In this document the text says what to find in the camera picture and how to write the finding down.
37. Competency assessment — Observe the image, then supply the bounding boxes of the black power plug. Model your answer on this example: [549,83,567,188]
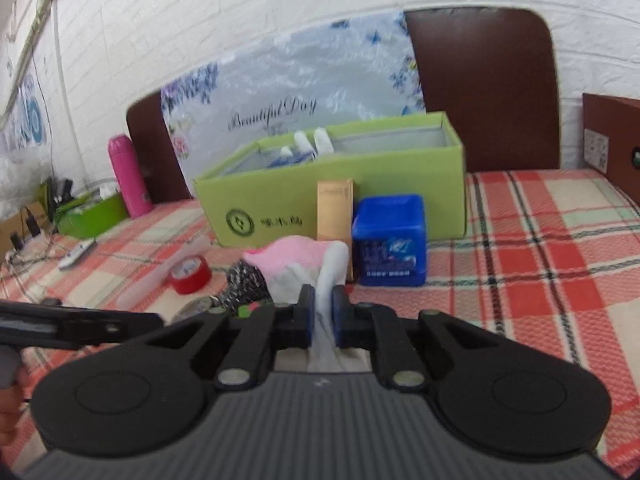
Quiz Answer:
[22,207,42,238]

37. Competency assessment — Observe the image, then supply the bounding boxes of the copper carton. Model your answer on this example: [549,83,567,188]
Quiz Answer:
[316,180,354,282]

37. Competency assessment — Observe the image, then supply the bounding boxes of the blue wall decal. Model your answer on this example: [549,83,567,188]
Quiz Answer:
[0,75,51,151]

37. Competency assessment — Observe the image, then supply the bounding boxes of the plaid blanket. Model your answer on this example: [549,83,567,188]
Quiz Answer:
[0,167,640,478]

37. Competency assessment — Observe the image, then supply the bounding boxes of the small green open box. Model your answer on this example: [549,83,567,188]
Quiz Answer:
[40,180,130,240]

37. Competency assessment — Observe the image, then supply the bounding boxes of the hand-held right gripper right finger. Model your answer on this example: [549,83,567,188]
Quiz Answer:
[331,284,458,393]

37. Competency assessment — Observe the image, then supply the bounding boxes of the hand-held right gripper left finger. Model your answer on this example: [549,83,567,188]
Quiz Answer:
[190,284,317,393]

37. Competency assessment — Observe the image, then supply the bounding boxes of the black adapter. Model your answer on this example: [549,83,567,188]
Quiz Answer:
[50,177,74,206]

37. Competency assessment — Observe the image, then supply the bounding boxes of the red tape roll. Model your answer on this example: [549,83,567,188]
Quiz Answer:
[167,255,213,296]

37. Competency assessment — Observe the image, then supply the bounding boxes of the brown wooden headboard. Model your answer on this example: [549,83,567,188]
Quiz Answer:
[125,7,561,206]

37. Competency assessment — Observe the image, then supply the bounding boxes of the brown cardboard box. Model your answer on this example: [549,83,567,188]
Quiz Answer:
[581,92,640,206]

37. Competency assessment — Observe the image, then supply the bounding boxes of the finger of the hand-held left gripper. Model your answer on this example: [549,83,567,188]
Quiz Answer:
[0,299,166,352]

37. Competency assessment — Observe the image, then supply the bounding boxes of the white glove pink cuff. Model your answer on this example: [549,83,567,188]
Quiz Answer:
[240,237,373,373]
[280,129,335,165]

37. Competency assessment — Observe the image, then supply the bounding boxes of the black patterned sock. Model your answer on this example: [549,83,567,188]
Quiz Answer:
[220,260,273,311]

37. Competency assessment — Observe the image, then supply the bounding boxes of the pink thermos bottle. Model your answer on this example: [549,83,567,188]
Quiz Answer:
[107,134,153,219]

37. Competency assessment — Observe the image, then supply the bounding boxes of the floral plastic sheet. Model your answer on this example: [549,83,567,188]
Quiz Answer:
[160,12,426,191]

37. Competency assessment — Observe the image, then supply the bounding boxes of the person's left hand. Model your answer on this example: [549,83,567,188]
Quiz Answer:
[0,366,31,447]

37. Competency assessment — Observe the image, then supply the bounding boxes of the large light green box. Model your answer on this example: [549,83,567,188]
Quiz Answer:
[192,111,468,248]

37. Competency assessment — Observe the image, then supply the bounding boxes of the blue cube box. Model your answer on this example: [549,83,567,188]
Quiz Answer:
[351,194,428,287]

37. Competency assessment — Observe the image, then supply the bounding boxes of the white blue-ringed device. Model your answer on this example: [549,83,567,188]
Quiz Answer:
[57,238,97,271]

